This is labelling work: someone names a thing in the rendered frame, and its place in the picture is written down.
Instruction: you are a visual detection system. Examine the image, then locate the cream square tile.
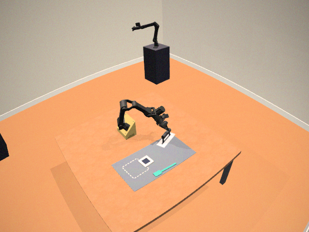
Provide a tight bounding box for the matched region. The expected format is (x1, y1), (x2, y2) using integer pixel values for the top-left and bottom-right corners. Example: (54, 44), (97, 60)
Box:
(138, 155), (154, 167)

